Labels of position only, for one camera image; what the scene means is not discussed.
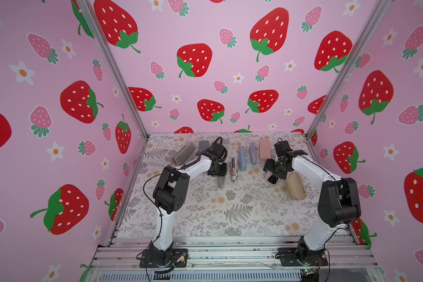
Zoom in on light blue case white glasses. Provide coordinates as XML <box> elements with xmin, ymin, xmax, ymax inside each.
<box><xmin>238</xmin><ymin>146</ymin><xmax>247</xmax><ymax>171</ymax></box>

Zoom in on grey case tan interior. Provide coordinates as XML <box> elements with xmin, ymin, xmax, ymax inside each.
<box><xmin>249</xmin><ymin>142</ymin><xmax>257</xmax><ymax>166</ymax></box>

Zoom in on electronics board with cables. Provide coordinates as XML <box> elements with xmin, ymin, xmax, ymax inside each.
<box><xmin>300</xmin><ymin>269</ymin><xmax>320</xmax><ymax>282</ymax></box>

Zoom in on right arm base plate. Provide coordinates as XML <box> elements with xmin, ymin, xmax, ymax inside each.
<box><xmin>274</xmin><ymin>247</ymin><xmax>329</xmax><ymax>267</ymax></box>

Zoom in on aluminium rail frame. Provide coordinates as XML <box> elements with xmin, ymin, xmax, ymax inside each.
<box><xmin>82</xmin><ymin>236</ymin><xmax>387</xmax><ymax>282</ymax></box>

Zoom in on pink case round glasses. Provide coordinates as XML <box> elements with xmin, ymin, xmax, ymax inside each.
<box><xmin>259</xmin><ymin>139</ymin><xmax>271</xmax><ymax>161</ymax></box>

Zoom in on blue-grey case purple glasses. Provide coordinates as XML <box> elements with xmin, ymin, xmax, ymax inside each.
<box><xmin>198</xmin><ymin>141</ymin><xmax>210</xmax><ymax>152</ymax></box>

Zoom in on grey case with red glasses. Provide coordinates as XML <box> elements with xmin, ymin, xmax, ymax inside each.
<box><xmin>172</xmin><ymin>142</ymin><xmax>195</xmax><ymax>165</ymax></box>

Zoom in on olive glasses case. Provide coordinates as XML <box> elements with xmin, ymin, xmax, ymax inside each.
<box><xmin>285</xmin><ymin>172</ymin><xmax>306</xmax><ymax>200</ymax></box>

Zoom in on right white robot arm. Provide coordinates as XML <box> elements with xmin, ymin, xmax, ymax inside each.
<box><xmin>263</xmin><ymin>139</ymin><xmax>361</xmax><ymax>266</ymax></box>

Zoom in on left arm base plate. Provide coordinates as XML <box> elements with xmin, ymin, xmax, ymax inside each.
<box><xmin>139</xmin><ymin>248</ymin><xmax>189</xmax><ymax>274</ymax></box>

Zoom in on floral table mat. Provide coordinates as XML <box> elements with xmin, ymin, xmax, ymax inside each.
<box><xmin>117</xmin><ymin>133</ymin><xmax>321</xmax><ymax>238</ymax></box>

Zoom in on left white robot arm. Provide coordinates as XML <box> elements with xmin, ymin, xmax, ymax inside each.
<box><xmin>148</xmin><ymin>137</ymin><xmax>227</xmax><ymax>260</ymax></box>

